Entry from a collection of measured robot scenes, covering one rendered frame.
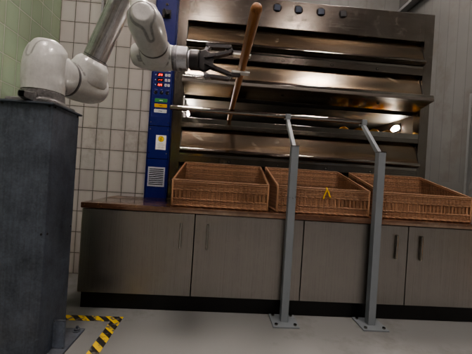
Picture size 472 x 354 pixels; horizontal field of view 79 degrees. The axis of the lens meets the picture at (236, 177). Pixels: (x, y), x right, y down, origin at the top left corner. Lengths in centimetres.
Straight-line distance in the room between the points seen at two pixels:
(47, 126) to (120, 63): 117
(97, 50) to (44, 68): 27
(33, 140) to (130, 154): 99
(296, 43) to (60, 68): 162
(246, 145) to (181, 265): 98
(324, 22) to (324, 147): 94
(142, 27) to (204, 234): 104
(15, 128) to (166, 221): 78
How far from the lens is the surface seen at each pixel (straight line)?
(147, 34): 102
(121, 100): 229
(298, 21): 247
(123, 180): 222
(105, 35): 156
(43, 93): 138
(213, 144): 211
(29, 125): 134
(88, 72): 152
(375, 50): 259
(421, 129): 263
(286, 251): 160
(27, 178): 133
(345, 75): 245
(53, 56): 142
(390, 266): 190
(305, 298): 177
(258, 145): 214
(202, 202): 162
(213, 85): 208
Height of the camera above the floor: 76
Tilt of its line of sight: level
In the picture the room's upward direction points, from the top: 4 degrees clockwise
